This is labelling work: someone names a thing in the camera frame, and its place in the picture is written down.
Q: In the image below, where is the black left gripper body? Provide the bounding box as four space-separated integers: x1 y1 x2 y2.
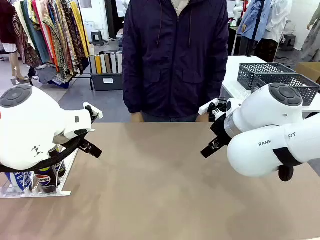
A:
78 138 91 151

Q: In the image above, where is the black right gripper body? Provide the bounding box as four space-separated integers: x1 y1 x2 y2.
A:
210 116 232 147

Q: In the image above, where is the black Pepsi can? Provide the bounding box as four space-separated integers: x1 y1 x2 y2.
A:
33 166 60 195
48 147 66 179

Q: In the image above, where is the grey plastic lattice basket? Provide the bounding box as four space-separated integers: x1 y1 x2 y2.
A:
251 73 320 107
236 62 296 91

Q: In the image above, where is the blue white drink can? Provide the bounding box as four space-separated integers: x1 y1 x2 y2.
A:
4 171 34 194

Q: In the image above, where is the person's left forearm navy sleeve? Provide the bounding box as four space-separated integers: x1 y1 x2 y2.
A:
197 69 230 116

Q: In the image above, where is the person's right forearm navy sleeve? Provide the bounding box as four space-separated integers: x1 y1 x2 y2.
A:
122 74 146 116

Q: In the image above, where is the person's right hand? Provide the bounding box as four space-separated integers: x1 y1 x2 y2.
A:
131 112 145 123

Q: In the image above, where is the grey storage bin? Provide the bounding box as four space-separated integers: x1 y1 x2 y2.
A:
89 72 124 92

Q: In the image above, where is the white side table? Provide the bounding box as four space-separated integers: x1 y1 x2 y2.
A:
221 55 320 113

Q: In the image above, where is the pile of folded fabrics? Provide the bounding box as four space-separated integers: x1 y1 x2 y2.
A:
36 63 76 89

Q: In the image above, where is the grey fabric roll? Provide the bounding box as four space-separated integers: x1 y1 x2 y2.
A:
89 54 97 75

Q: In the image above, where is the yellow fabric roll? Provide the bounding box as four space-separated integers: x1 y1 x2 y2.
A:
94 54 103 75

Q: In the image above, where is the white fabric roll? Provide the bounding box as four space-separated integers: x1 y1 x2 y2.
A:
99 53 108 74
116 51 123 74
110 52 118 74

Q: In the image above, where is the brown fabric roll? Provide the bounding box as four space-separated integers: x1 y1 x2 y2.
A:
104 53 112 74

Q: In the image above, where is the person in navy jacket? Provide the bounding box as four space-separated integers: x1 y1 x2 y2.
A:
121 0 230 119

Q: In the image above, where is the dark patterned skirt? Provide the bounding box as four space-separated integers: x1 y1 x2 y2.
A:
254 38 279 63

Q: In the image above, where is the brown cardboard box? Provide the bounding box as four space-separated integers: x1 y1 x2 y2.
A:
294 61 320 85

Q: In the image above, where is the grey plastic stool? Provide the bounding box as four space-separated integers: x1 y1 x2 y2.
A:
283 33 297 52
91 30 105 47

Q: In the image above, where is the rack of colourful clothes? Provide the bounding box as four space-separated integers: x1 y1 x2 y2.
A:
13 0 91 83

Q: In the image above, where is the black stand pole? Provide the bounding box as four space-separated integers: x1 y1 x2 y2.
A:
246 0 266 58

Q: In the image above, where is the white shirt on mannequin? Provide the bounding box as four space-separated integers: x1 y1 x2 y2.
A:
262 0 293 43

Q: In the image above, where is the white bare mannequin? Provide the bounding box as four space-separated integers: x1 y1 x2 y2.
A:
233 0 245 20

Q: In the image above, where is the mannequin in grey dress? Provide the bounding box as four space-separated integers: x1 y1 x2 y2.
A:
299 4 320 63

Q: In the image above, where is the mannequin with dark red garment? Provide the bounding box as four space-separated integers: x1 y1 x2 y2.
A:
0 0 30 82

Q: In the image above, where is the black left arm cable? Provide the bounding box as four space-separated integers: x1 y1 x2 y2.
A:
0 133 88 174

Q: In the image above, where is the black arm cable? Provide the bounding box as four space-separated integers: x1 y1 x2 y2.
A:
0 133 88 174
272 147 303 183

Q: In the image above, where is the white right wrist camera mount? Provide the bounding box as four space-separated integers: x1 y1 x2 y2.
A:
198 98 228 122

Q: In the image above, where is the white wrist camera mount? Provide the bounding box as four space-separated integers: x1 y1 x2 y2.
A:
198 98 228 122
83 101 104 120

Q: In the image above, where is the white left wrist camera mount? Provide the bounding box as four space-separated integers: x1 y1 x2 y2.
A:
83 101 104 120

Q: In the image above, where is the white wire can dispenser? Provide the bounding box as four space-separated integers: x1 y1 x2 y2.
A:
0 148 80 200

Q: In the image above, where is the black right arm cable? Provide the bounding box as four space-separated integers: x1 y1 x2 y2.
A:
272 147 303 183

